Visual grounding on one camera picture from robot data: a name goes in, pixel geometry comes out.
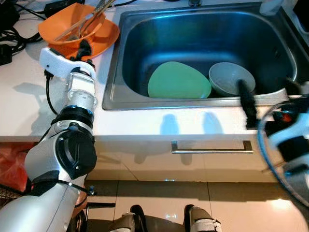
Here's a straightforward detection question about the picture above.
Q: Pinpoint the red plastic bag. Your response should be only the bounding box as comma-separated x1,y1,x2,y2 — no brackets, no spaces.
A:
0,144,35,194

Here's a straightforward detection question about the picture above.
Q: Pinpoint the grey bowl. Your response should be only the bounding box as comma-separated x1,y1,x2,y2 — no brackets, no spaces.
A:
209,62,256,96

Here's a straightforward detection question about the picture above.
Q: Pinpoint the white kitchen cabinet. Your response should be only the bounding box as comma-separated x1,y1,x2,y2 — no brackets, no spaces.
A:
0,134,309,183

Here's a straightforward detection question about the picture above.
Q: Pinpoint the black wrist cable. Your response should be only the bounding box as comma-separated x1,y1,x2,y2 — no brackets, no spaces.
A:
256,99,309,208
44,70,59,116

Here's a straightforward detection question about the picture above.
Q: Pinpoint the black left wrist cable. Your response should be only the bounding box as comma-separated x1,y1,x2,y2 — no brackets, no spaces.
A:
44,70,59,116

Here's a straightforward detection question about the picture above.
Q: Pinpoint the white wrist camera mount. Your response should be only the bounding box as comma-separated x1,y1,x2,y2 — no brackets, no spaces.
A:
268,112,309,149
40,47,96,80

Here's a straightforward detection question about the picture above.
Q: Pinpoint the orange plate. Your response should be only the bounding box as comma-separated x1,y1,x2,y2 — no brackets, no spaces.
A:
46,18,120,60

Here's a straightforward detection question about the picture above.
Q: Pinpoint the stainless steel sink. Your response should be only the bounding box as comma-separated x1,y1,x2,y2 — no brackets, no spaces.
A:
102,4,309,111

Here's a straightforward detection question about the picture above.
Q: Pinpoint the green plate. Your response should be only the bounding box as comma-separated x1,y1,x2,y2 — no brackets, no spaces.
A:
147,61,212,100

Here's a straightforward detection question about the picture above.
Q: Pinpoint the black countertop appliance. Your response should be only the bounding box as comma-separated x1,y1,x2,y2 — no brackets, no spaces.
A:
295,0,309,37

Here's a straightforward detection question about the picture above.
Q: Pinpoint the orange bowl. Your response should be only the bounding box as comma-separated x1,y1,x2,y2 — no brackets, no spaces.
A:
38,3,106,47

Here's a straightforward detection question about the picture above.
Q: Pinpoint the black power adapter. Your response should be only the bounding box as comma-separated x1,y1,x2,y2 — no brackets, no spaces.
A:
43,0,78,16

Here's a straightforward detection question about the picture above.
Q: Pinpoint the silver drawer handle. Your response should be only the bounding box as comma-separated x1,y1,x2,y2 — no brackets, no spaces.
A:
171,141,253,154

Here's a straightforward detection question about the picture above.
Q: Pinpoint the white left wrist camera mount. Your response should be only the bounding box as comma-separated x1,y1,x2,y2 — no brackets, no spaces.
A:
40,47,96,80

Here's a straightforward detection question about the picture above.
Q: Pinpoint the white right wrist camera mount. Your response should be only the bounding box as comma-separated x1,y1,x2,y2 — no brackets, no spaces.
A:
268,112,309,149

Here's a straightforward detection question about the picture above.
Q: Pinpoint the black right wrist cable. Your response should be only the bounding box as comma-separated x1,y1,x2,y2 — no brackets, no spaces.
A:
256,99,309,208

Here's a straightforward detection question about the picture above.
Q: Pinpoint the black floor fan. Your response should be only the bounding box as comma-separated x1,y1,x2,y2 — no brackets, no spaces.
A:
0,189,25,209

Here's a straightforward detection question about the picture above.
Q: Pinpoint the robot right leg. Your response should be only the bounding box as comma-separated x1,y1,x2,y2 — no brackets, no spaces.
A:
183,205,223,232

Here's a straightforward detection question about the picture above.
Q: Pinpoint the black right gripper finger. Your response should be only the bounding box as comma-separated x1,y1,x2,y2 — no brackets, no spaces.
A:
238,79,259,130
284,76,303,96

